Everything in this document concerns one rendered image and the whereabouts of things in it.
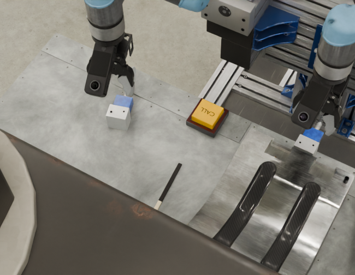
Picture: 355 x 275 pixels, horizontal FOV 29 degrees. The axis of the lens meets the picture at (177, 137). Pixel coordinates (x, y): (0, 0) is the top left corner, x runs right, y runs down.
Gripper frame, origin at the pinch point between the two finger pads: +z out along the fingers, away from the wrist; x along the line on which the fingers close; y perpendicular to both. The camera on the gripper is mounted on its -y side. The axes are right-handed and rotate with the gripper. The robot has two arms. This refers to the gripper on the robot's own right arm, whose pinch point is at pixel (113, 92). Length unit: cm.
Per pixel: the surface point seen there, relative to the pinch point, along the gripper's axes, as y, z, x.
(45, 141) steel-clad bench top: -9.3, 13.3, 16.0
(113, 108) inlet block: 0.5, 7.6, 0.8
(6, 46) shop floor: 74, 92, 79
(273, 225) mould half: -22.0, 4.9, -42.6
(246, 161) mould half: -8.3, 4.1, -33.7
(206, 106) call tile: 7.6, 9.1, -21.0
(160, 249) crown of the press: -78, -106, -37
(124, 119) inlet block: -1.9, 7.8, -2.6
